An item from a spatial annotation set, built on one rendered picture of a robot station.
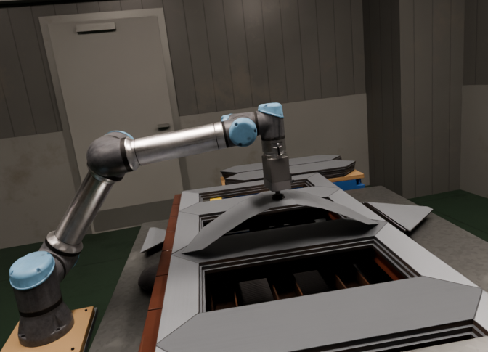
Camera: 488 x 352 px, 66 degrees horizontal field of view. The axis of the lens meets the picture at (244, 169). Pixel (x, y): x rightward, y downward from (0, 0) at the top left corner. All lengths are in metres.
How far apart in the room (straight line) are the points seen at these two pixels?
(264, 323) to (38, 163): 3.61
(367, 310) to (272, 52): 3.55
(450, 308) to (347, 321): 0.22
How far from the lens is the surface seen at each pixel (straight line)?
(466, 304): 0.99
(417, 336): 0.89
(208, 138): 1.01
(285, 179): 1.18
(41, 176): 4.28
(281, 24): 4.28
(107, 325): 1.34
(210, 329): 0.90
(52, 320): 1.29
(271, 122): 1.15
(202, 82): 4.05
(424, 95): 4.21
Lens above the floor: 1.36
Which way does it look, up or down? 13 degrees down
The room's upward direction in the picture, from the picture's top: 6 degrees counter-clockwise
